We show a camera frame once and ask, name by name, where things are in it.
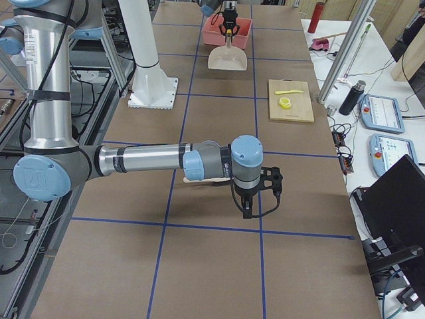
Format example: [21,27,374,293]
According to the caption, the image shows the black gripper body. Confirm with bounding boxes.
[232,166,283,201]
[222,8,238,35]

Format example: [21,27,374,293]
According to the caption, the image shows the beige plastic dustpan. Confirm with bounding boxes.
[208,30,247,71]

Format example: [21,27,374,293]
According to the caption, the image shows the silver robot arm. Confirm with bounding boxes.
[13,1,283,219]
[196,0,240,36]

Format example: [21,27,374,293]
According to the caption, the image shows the pink plastic bin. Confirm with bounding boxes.
[202,16,254,51]

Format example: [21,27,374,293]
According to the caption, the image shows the yellow toy lemon slice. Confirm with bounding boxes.
[278,97,292,109]

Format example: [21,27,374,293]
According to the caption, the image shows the wooden cutting board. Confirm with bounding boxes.
[268,79,314,123]

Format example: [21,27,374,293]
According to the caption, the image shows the red cylinder bottle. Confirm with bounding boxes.
[307,1,325,34]

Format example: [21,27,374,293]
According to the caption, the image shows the pink cloth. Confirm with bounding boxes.
[309,38,329,52]

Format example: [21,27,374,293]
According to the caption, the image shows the yellow plastic knife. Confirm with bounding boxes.
[274,89,304,95]

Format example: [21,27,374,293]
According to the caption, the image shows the small silver weight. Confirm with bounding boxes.
[327,105,336,116]

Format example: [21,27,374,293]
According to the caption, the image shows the black water bottle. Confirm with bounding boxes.
[339,80,366,116]

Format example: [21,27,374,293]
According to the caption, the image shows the near blue teach pendant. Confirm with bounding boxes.
[369,134,418,177]

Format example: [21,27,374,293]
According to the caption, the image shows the blue teach pendant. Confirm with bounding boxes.
[369,134,418,177]
[359,94,405,134]

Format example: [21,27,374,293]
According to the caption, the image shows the metal reacher grabber tool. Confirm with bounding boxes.
[337,23,372,86]

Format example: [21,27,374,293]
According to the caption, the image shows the far blue teach pendant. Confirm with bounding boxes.
[359,94,405,134]

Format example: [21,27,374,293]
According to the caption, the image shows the seated person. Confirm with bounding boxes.
[390,1,424,62]

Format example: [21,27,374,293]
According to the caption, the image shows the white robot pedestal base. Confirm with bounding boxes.
[119,0,179,110]

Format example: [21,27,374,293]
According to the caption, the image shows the aluminium frame post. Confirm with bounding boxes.
[317,0,377,105]

